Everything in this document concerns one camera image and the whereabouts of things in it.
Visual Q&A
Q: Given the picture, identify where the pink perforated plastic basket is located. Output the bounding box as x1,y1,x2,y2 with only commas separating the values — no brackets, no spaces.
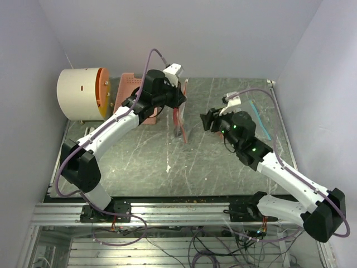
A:
112,73,158,125

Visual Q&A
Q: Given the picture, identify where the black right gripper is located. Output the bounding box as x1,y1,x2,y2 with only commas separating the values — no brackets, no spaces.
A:
200,105,240,150

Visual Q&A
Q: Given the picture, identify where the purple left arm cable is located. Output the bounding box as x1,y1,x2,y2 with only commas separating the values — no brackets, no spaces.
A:
54,49,171,247

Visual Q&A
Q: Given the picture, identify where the small white rectangular device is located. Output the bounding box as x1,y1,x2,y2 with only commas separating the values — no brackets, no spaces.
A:
84,127,95,136

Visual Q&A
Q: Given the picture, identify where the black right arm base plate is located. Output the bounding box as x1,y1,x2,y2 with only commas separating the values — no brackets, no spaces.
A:
223,203,263,222

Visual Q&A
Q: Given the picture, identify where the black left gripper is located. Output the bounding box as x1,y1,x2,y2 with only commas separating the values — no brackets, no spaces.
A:
153,79,187,110

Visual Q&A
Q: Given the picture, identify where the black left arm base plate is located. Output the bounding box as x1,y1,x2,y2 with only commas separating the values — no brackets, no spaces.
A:
80,201,131,223

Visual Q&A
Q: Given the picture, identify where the aluminium frame rail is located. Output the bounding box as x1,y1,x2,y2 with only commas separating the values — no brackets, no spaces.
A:
30,201,324,227

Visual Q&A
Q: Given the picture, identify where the orange zip bag with vegetables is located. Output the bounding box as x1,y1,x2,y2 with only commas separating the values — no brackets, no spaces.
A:
172,78,193,145

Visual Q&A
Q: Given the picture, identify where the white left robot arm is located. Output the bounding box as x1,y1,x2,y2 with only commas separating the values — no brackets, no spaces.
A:
59,64,186,222

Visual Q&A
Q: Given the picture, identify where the round white drawer organizer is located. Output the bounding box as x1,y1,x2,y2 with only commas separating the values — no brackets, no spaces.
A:
56,68,110,121

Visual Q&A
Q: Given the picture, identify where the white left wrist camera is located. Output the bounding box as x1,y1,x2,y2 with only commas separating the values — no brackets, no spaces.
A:
163,63,184,87

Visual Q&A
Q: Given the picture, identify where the blue zip bag with strawberries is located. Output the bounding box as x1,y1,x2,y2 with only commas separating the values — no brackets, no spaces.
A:
231,100,272,141

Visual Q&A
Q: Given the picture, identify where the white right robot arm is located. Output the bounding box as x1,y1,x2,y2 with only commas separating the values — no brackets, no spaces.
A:
200,108,346,242

